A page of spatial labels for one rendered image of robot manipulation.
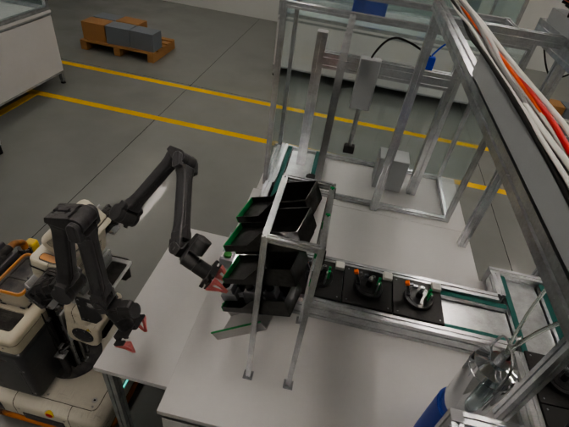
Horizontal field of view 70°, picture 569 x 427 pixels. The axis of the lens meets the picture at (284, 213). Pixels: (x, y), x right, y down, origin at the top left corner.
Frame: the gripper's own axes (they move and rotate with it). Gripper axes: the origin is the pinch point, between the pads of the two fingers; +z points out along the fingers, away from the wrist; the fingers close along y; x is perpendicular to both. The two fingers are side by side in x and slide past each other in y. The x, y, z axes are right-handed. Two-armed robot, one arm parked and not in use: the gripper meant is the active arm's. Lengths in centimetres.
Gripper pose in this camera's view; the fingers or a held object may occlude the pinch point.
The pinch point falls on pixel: (228, 286)
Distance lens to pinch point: 155.0
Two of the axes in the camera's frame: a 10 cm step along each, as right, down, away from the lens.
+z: 7.9, 5.9, 1.7
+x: -5.5, 5.6, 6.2
